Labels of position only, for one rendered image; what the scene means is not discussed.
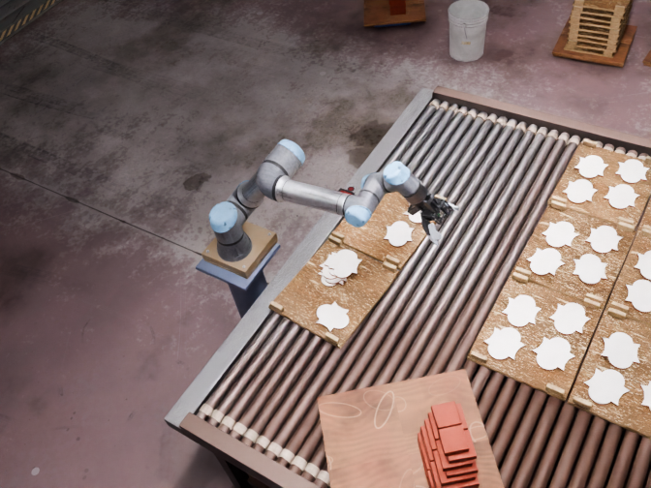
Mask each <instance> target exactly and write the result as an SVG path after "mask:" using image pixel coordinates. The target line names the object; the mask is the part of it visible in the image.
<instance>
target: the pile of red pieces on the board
mask: <svg viewBox="0 0 651 488"><path fill-rule="evenodd" d="M431 410H432V412H429V413H428V419H424V424H425V426H420V433H418V447H419V451H420V455H421V459H422V463H423V466H424V470H425V474H426V478H427V481H428V485H429V488H478V487H479V486H480V483H479V480H478V476H477V472H478V466H477V463H476V460H475V459H477V453H476V450H475V448H474V445H473V441H472V438H471V435H470V431H469V430H468V425H467V422H466V419H465V415H464V412H463V410H462V407H461V404H455V402H454V401H452V402H447V403H443V404H439V405H434V406H431Z"/></svg>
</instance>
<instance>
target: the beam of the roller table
mask: <svg viewBox="0 0 651 488"><path fill-rule="evenodd" d="M433 91H434V90H431V89H427V88H423V87H422V88H421V89H420V90H419V92H418V93H417V95H416V96H415V97H414V98H413V100H412V101H411V102H410V104H409V105H408V106H407V107H406V109H405V110H404V111H403V112H402V114H401V115H400V116H399V118H398V119H397V120H396V121H395V123H394V124H393V125H392V127H391V128H390V129H389V130H388V132H387V133H386V135H385V136H384V137H383V138H382V140H381V141H380V142H379V144H378V145H377V146H376V147H375V149H374V150H373V151H372V153H371V154H370V155H369V156H368V158H367V159H366V160H365V161H364V163H363V164H362V165H361V167H360V168H359V169H358V170H357V172H356V173H355V175H354V176H353V177H352V178H351V180H350V181H349V182H348V184H347V185H346V186H345V187H344V189H345V190H348V188H349V187H354V188H355V189H354V190H353V193H355V195H356V196H357V195H358V193H359V192H360V191H361V187H360V184H361V179H362V178H363V176H365V175H367V174H370V173H372V172H380V170H381V169H382V168H383V166H384V165H385V164H386V162H387V161H388V159H389V158H390V157H391V155H392V154H393V153H394V151H395V150H396V149H397V147H398V146H399V145H400V143H401V142H402V141H403V139H404V138H405V137H406V135H407V134H409V132H410V131H411V130H412V128H413V127H414V126H415V124H416V123H417V122H418V120H419V119H420V117H421V116H422V115H423V113H424V112H425V111H426V109H427V108H428V106H429V104H430V103H431V102H432V93H433ZM344 218H345V216H341V215H337V214H333V213H330V212H325V213H324V215H323V216H322V217H321V218H320V220H319V221H318V222H317V224H316V225H315V226H313V228H312V229H311V230H310V232H309V233H308V234H307V235H306V237H305V238H304V239H303V241H302V242H301V243H300V244H299V246H298V247H297V248H296V249H295V251H294V252H293V254H292V255H291V256H290V257H289V259H288V260H287V261H286V263H285V264H284V265H283V266H282V268H281V269H280V270H279V272H278V273H277V274H276V275H275V277H274V278H273V279H272V281H271V282H270V283H269V284H268V286H267V287H266V288H265V290H264V291H263V292H262V294H261V295H260V296H259V297H258V299H257V300H256V301H255V303H254V304H253V305H252V306H251V308H250V309H249V310H248V312H247V313H246V314H245V315H244V317H243V318H242V319H241V321H240V322H239V323H238V324H237V326H236V327H235V328H234V330H233V331H232V332H231V334H230V335H229V336H228V337H227V339H226V340H225V341H224V343H223V344H222V345H221V346H220V348H219V349H218V350H217V351H216V352H215V353H214V354H213V356H212V357H211V358H210V360H209V361H208V362H207V363H206V365H205V366H204V367H203V369H202V370H201V371H200V373H199V374H198V375H197V377H196V378H195V379H194V380H193V382H192V383H191V384H190V385H189V387H188V388H187V389H186V391H185V392H184V393H183V394H182V396H181V397H180V398H179V400H178V401H177V402H176V403H175V405H174V406H173V407H172V409H171V410H170V411H169V413H168V414H167V415H166V417H165V418H164V419H165V421H166V422H167V424H168V425H169V426H170V427H171V428H172V429H174V430H176V431H177V432H179V433H181V434H182V435H184V436H185V434H184V433H183V431H182V430H181V428H180V427H179V424H180V423H181V421H182V420H183V419H184V417H185V416H186V415H187V413H188V412H191V413H193V414H194V415H197V413H198V412H199V409H200V408H201V407H202V405H203V404H205V403H206V401H207V400H208V399H209V397H210V396H211V395H212V393H213V392H214V391H215V389H216V388H217V387H218V385H219V384H220V383H221V381H222V380H223V379H224V377H225V376H226V375H227V373H228V372H229V371H230V369H231V368H232V367H233V365H234V364H235V362H236V361H237V360H238V358H239V357H240V356H241V355H242V354H243V353H244V351H245V350H246V349H247V347H248V346H249V345H250V343H251V342H252V341H253V339H254V338H255V337H256V335H257V334H258V333H259V331H260V330H261V329H262V327H263V326H264V324H265V323H266V322H267V320H268V319H269V318H270V316H271V315H272V314H273V312H274V311H272V310H271V309H269V308H268V305H269V304H270V302H271V301H273V300H274V299H275V298H276V297H277V295H278V294H279V293H280V292H281V291H282V290H283V289H284V288H285V286H286V285H287V284H288V283H289V282H290V281H291V280H292V279H293V278H294V276H295V275H296V274H297V273H298V272H299V271H300V270H301V268H302V267H303V266H304V265H305V264H306V263H307V262H308V261H309V260H310V259H311V258H312V257H313V256H314V255H315V254H316V253H317V252H318V250H319V249H320V248H321V247H322V246H323V245H324V244H325V243H326V241H327V240H328V238H329V236H330V235H331V233H332V232H333V231H335V229H336V228H337V227H338V226H339V225H340V224H341V222H342V221H343V220H344Z"/></svg>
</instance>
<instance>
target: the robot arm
mask: <svg viewBox="0 0 651 488"><path fill-rule="evenodd" d="M304 161H305V155H304V152H303V151H302V149H301V148H300V147H299V146H298V145H297V144H296V143H294V142H292V141H290V140H288V139H283V140H281V141H280V142H279V143H277V145H276V147H275V148H274V149H273V150H272V151H271V152H270V153H269V154H268V155H267V157H266V158H265V159H264V160H263V163H262V164H261V165H260V166H259V168H258V170H257V173H256V174H255V175H254V176H253V177H252V178H251V179H250V180H245V181H243V182H241V183H240V184H239V185H238V186H237V187H236V189H235V190H234V191H233V193H232V194H231V195H230V196H229V198H228V199H227V200H226V201H224V202H221V203H220V204H219V203H218V204H216V205H215V206H214V207H213V208H212V209H211V211H210V213H209V221H210V225H211V227H212V229H213V231H214V234H215V236H216V238H217V252H218V255H219V257H220V258H221V259H222V260H224V261H228V262H235V261H240V260H242V259H245V258H246V257H247V256H248V255H249V254H250V253H251V251H252V247H253V245H252V241H251V238H250V237H249V236H248V235H247V234H246V233H245V232H244V231H243V228H242V225H243V224H244V223H245V222H246V220H247V219H248V218H249V216H250V215H251V214H252V213H253V211H254V210H255V209H256V208H257V207H258V206H260V205H261V204H262V202H263V200H264V196H266V197H267V198H270V199H272V200H274V201H278V202H284V201H289V202H292V203H296V204H300V205H304V206H308V207H311V208H315V209H319V210H323V211H326V212H330V213H333V214H337V215H341V216H345V219H346V221H347V222H348V223H349V224H350V225H353V227H356V228H361V227H363V226H364V225H365V224H366V223H367V221H368V220H369V219H370V218H371V215H372V214H373V212H374V211H375V209H376V208H377V206H378V205H379V203H380V202H381V200H382V199H383V197H384V196H385V194H389V193H394V192H398V193H399V194H400V195H401V196H402V197H403V198H404V199H405V200H406V201H408V202H409V203H410V205H409V207H408V211H407V212H408V213H410V214H411V215H415V214H416V213H418V212H419V213H420V217H421V225H422V228H423V229H424V231H425V233H426V234H427V235H428V237H429V238H430V240H431V241H432V242H433V243H434V244H435V245H437V246H439V244H438V240H437V239H442V235H441V233H440V232H438V231H437V230H436V227H435V225H434V224H433V223H431V224H430V222H429V221H435V222H436V223H437V224H438V225H441V226H443V224H442V222H443V220H444V219H445V218H446V217H447V215H449V214H450V212H451V210H454V211H459V209H458V208H460V207H459V206H455V205H454V204H452V203H450V202H447V201H445V200H444V199H442V198H434V197H435V196H434V195H433V194H430V193H429V191H428V190H427V189H426V187H425V186H424V185H423V184H422V183H421V181H420V180H418V179H417V178H416V177H415V176H414V175H413V174H412V173H411V172H410V170H409V169H408V168H407V167H405V166H404V165H403V164H402V163H400V162H392V163H391V164H389V165H388V166H387V167H386V168H385V170H384V171H380V172H372V173H370V174H367V175H365V176H363V178H362V179H361V184H360V187H361V191H360V192H359V193H358V195H357V196H354V195H350V194H345V193H341V192H337V191H333V190H330V189H326V188H322V187H318V186H314V185H310V184H305V183H301V182H297V181H293V180H291V178H292V177H293V176H294V175H295V173H296V172H297V170H298V169H299V168H300V167H301V166H302V165H303V163H304Z"/></svg>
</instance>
